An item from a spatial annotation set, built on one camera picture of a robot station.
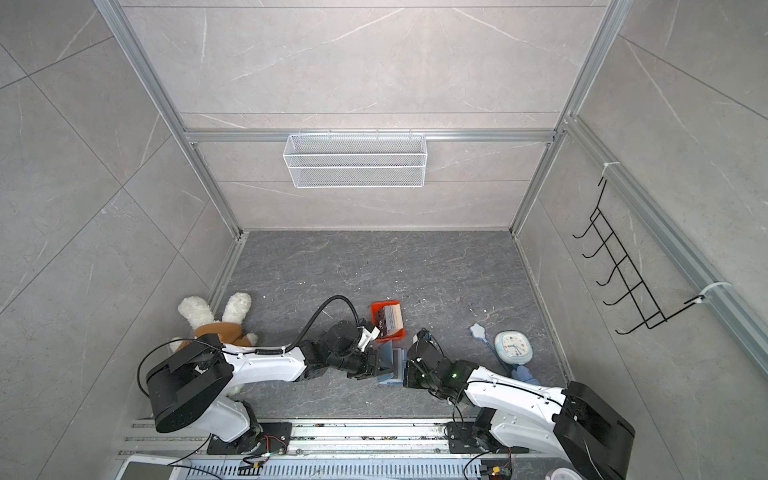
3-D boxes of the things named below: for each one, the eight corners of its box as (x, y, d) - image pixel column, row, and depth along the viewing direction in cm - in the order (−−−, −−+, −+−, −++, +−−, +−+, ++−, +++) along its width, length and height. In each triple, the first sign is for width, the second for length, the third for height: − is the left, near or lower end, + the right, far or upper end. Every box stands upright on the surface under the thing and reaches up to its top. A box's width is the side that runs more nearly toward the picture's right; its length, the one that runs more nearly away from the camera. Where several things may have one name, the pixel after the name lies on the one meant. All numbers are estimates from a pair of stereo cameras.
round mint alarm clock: (497, 364, 88) (501, 360, 85) (491, 335, 94) (494, 330, 91) (531, 364, 88) (535, 360, 85) (522, 335, 94) (526, 330, 91)
